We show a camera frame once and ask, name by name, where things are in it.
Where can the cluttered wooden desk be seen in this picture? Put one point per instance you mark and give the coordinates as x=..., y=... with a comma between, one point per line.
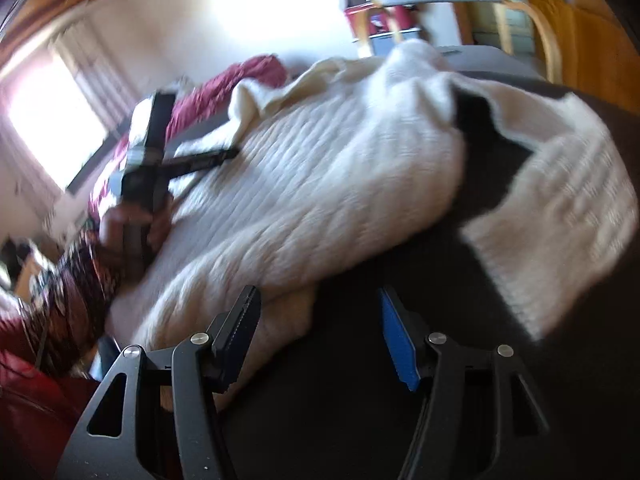
x=30, y=280

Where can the wooden ceiling trim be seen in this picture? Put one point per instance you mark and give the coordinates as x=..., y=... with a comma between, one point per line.
x=55, y=5

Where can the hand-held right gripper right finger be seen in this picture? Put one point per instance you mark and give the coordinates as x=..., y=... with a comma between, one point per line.
x=400, y=340

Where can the red storage box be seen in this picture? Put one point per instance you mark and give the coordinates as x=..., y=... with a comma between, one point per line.
x=362, y=22

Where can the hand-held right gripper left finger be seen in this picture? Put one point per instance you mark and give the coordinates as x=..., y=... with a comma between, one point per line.
x=235, y=340

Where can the person's left hand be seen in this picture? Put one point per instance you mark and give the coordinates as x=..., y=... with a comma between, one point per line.
x=112, y=230

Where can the bed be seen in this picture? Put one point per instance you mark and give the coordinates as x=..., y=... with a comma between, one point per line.
x=92, y=167

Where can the beige patterned curtain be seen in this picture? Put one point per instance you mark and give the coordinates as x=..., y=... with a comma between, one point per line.
x=95, y=70

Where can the off-white ribbed knit sweater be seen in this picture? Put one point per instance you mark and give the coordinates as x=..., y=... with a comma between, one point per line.
x=325, y=185

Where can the window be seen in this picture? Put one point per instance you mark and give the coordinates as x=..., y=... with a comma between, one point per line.
x=45, y=120

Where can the wooden wardrobe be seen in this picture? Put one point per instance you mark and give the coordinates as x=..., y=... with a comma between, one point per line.
x=600, y=50

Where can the crimson ruffled bedspread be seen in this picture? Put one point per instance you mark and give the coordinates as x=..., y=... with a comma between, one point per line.
x=210, y=95

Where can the red shiny cloth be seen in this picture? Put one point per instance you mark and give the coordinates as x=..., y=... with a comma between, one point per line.
x=35, y=410

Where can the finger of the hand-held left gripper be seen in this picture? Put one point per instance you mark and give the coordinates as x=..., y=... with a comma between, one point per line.
x=205, y=160

